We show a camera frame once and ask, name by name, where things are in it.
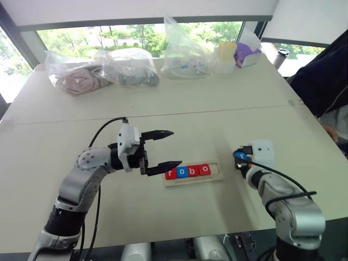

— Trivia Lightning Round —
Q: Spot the clear bag with pink cloth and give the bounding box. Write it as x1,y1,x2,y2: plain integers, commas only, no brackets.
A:
44,49,115,97

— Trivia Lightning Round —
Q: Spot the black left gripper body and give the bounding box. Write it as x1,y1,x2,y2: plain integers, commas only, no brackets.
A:
125,136,150,177

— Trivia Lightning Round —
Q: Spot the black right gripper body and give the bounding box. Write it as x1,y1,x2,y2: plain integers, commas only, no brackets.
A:
233,159,252,177

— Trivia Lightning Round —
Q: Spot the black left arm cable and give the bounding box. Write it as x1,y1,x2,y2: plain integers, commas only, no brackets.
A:
78,116,129,261

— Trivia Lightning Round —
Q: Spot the purple tissue box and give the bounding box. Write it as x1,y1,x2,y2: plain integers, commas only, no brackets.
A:
233,28,262,69

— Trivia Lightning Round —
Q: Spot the silver rounded housing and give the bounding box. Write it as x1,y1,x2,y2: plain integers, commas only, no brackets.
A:
121,243,152,261
194,235,232,261

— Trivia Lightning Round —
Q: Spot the grey tumbler with black lid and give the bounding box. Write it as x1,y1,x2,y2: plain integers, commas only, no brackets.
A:
272,48,290,69

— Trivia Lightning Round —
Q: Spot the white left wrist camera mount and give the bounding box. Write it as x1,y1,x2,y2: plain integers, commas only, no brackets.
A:
116,124,142,173

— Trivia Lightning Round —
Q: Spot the wooden letter tray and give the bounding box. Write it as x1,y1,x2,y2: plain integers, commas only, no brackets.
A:
162,162,223,188

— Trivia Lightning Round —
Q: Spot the black metal bracket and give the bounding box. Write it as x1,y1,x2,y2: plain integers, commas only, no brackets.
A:
235,233,258,261

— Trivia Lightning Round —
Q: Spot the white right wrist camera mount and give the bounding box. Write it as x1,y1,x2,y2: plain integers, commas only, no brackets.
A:
249,139,275,167

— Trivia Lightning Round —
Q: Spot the pink folded cloth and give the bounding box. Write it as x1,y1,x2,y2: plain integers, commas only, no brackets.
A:
57,67,114,96

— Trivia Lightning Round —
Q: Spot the tall clear bag with cables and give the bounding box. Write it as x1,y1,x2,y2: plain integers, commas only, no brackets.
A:
160,15,217,80

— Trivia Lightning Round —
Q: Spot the wide white roller blind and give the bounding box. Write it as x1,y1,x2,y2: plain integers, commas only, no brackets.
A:
2,0,279,28

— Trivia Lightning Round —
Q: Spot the clear bag with grey items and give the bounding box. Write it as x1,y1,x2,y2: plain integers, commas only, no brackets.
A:
94,48,160,88

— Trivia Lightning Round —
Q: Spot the yellow plastic cup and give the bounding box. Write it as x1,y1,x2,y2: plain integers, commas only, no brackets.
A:
218,41,237,63

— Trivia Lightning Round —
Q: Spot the person's dark jacket torso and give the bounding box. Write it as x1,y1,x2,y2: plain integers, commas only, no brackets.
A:
312,28,348,158

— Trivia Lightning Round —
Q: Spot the narrow white roller blind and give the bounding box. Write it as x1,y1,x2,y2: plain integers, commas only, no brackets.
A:
260,0,348,48

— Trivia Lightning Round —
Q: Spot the person's bare hand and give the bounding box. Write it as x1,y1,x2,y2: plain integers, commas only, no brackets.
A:
322,123,339,142

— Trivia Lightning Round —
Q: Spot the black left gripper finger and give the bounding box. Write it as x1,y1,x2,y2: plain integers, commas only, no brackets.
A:
140,129,175,144
144,160,183,177

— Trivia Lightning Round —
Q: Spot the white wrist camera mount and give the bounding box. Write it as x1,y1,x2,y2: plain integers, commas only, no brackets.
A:
116,124,142,173
249,139,275,167

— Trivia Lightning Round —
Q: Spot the white plastic container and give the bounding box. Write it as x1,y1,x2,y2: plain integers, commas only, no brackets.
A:
213,46,236,74

